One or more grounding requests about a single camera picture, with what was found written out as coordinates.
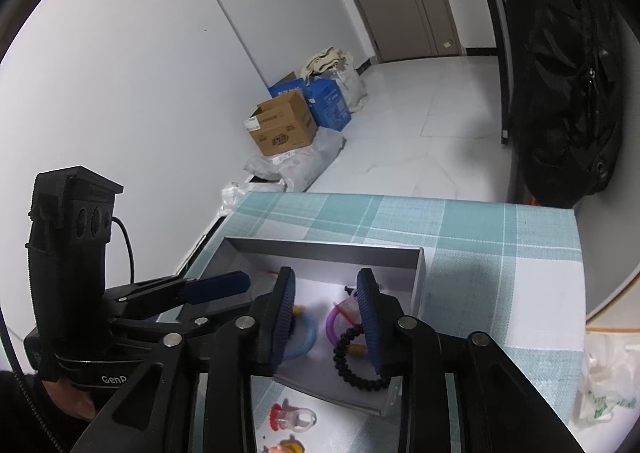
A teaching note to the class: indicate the pink pig toy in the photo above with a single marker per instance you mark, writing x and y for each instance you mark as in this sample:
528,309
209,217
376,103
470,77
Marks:
282,447

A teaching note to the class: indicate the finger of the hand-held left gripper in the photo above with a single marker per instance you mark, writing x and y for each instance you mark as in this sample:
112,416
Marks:
150,323
215,285

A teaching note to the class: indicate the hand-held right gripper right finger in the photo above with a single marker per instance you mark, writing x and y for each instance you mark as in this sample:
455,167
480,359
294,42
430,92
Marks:
370,323

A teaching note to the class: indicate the white sack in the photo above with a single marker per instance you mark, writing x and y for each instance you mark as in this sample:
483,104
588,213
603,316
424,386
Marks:
356,88

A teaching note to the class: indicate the person's left forearm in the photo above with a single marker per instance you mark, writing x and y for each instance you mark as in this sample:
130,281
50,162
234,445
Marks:
15,428

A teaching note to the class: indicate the black backpack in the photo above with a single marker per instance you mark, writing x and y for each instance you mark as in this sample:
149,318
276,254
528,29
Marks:
560,83

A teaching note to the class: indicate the beige cloth bag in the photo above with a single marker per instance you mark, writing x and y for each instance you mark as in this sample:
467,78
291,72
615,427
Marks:
325,60

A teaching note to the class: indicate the clear plastic bag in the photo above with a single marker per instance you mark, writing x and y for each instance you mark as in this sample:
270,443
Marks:
300,163

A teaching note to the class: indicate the white panel with gold trim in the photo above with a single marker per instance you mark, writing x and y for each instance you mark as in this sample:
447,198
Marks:
615,283

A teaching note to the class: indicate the white crumpled plastic bag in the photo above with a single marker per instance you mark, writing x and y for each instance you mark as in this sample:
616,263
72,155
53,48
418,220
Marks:
232,195

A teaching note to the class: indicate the black coat rack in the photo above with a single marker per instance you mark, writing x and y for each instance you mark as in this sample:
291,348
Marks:
500,58

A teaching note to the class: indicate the person's left hand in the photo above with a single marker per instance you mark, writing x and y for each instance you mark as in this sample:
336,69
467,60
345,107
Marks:
65,398

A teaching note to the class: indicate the clear pink pacifier toy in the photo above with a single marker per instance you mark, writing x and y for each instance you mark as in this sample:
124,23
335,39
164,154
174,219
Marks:
295,418

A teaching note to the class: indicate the grey cardboard box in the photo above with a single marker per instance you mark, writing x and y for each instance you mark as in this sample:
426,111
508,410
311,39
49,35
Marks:
320,253

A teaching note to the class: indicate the teal checkered tablecloth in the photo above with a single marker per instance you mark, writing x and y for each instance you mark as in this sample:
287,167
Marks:
475,243

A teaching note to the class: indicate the blue cardboard box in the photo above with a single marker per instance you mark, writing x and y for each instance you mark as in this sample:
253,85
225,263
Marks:
285,89
330,105

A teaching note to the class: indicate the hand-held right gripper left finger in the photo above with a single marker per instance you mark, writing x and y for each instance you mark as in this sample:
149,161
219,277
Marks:
285,318

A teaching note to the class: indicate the white green printed plastic bag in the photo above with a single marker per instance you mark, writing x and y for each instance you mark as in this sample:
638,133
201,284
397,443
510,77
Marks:
607,373

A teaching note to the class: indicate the brown cardboard box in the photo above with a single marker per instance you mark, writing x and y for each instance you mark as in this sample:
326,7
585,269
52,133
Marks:
285,128

